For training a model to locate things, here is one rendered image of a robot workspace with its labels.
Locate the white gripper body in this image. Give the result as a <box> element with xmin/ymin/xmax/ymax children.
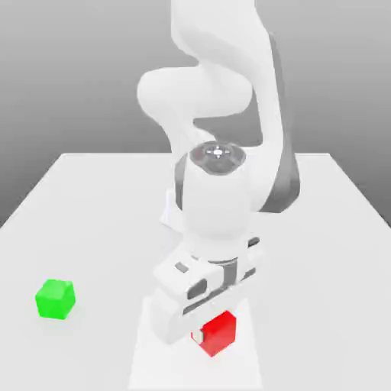
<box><xmin>150</xmin><ymin>264</ymin><xmax>261</xmax><ymax>345</ymax></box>

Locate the small red cube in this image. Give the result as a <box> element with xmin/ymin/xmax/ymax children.
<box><xmin>191</xmin><ymin>310</ymin><xmax>238</xmax><ymax>357</ymax></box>

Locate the small green cube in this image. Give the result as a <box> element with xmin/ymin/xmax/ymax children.
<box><xmin>34</xmin><ymin>278</ymin><xmax>76</xmax><ymax>321</ymax></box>

